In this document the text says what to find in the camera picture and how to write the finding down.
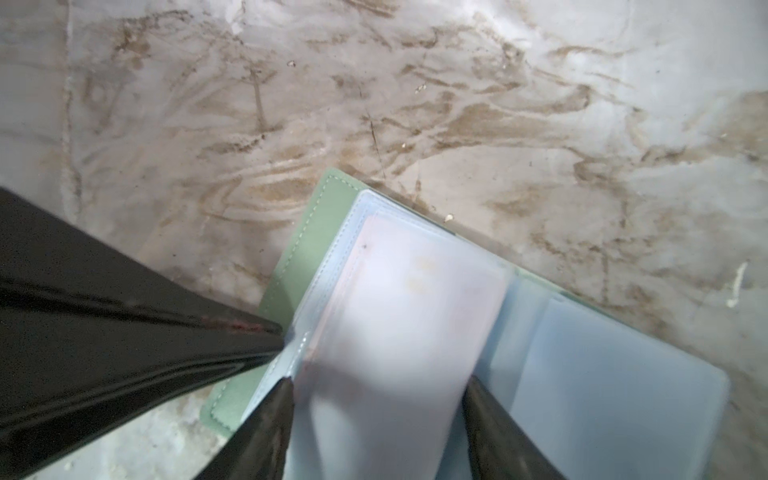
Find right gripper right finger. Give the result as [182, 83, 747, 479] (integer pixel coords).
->
[462, 375, 565, 480]

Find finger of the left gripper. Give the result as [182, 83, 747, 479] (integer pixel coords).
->
[1, 287, 284, 479]
[1, 189, 283, 336]

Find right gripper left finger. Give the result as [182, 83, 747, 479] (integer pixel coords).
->
[196, 377, 295, 480]

